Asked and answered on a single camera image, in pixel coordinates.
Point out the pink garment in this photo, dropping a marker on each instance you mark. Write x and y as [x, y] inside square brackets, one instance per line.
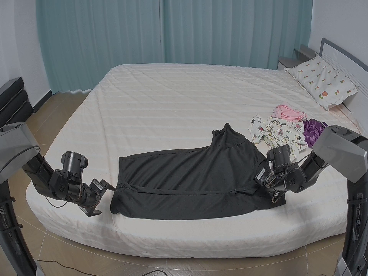
[289, 113]

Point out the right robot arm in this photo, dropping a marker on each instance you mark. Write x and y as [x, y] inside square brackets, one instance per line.
[339, 154]

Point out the grey bedside table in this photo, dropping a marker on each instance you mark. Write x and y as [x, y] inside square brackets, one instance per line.
[287, 62]

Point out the purple garment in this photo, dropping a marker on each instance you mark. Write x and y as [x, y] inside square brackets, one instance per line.
[312, 132]

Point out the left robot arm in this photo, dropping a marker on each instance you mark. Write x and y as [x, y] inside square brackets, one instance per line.
[17, 142]

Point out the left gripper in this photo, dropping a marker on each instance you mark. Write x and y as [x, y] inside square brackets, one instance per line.
[93, 195]

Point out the black chest of drawers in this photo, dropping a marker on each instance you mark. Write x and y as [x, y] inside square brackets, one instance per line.
[14, 102]

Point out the blue-green curtain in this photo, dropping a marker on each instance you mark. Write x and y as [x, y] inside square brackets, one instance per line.
[115, 24]

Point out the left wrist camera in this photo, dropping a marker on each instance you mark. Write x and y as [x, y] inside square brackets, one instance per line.
[92, 211]

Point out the white printed pillow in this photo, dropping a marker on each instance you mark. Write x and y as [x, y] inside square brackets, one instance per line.
[322, 82]

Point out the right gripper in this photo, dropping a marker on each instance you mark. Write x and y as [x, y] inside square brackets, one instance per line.
[261, 174]

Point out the white printed pyjama top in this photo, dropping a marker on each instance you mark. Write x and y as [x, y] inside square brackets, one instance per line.
[276, 131]

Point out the bed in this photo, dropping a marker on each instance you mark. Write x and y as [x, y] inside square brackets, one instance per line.
[172, 102]

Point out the black T-shirt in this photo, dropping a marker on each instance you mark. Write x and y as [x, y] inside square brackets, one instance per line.
[187, 177]

